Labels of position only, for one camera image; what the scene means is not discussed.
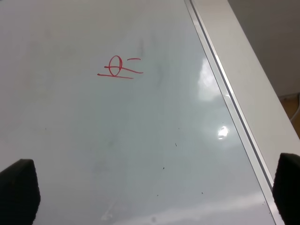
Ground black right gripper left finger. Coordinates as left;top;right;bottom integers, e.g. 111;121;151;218
0;159;40;225

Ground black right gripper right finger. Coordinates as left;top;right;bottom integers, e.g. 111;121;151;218
272;153;300;225

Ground red marker scribble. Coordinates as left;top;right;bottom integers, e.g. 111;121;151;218
97;55;143;80

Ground white whiteboard with aluminium frame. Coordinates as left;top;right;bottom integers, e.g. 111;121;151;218
0;0;284;225

